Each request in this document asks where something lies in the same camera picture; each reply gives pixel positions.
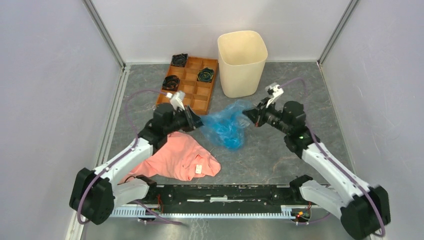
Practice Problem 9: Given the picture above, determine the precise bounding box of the blue plastic trash bag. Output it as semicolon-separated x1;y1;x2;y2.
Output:
200;99;253;151

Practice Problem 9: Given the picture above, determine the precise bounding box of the right aluminium corner post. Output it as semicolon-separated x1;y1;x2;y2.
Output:
317;0;360;68

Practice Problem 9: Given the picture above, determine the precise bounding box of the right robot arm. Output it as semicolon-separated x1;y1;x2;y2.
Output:
242;97;391;240

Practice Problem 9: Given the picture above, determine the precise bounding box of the pink cloth shirt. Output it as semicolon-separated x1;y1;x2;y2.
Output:
120;132;221;183

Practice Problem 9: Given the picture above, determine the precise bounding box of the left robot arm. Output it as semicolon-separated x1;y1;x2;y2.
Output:
69;103;203;225

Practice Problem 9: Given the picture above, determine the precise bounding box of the orange wooden divided tray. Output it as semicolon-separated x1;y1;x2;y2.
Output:
161;56;219;115

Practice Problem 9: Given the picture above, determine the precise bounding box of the aluminium corner post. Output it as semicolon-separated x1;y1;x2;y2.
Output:
82;0;126;69
317;0;360;68

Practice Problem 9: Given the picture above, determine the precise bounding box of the cream plastic trash bin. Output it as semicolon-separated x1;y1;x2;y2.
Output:
217;30;268;98

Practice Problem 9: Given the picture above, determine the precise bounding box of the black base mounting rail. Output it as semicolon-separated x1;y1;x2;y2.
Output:
140;184;309;214

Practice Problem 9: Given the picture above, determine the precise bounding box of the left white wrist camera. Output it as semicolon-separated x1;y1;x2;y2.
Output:
165;90;186;111

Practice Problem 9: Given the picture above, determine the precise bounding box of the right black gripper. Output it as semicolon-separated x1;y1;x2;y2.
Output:
242;97;291;135

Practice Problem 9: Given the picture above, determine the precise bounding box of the left aluminium corner post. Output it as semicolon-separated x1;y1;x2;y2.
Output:
82;0;126;69

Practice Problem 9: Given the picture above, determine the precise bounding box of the rolled dark tie front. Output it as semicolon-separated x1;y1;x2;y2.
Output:
162;75;180;92

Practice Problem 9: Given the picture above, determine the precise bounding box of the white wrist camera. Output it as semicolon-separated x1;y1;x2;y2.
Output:
265;82;284;108
165;90;186;111

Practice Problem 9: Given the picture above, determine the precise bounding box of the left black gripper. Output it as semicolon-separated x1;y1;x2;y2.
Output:
164;105;208;135

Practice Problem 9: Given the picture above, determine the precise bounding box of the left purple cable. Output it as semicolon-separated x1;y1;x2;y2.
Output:
76;88;173;226

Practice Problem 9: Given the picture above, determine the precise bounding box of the rolled dark tie right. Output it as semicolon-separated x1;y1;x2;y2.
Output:
197;67;215;83

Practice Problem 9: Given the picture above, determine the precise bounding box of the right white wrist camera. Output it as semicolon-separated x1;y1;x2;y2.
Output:
265;82;284;108

